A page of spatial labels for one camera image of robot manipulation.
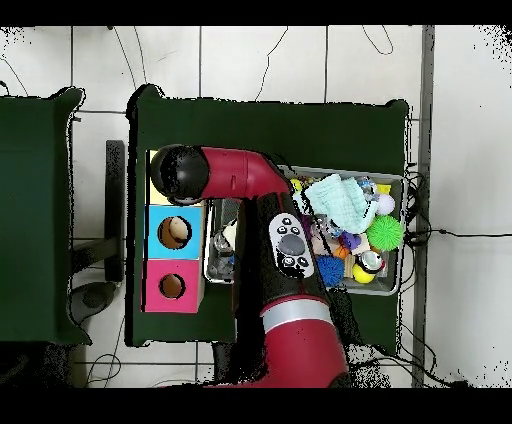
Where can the smooth yellow ball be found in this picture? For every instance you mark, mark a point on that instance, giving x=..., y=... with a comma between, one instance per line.
x=296, y=184

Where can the crushed silver drink can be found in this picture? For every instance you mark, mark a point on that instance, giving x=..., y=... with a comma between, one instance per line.
x=372, y=260

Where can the mint green cloth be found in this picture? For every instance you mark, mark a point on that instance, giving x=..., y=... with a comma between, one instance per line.
x=340, y=200

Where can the shallow mesh bin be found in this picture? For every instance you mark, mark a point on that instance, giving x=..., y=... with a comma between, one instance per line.
x=390, y=282

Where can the green spiky rubber ball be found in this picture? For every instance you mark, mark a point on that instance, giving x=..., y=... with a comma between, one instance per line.
x=384, y=234

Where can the dark green table cloth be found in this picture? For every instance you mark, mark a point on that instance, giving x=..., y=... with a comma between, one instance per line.
x=32, y=200
x=320, y=132

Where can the cream knitted cloth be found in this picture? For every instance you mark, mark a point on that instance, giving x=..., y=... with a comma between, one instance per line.
x=231, y=234

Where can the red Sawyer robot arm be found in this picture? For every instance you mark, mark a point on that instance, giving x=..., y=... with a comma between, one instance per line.
x=304, y=352

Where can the blue spiky rubber ball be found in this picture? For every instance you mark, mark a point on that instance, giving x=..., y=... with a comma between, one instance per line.
x=332, y=271

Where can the wooden box with three holes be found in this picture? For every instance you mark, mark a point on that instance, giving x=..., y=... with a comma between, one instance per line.
x=154, y=280

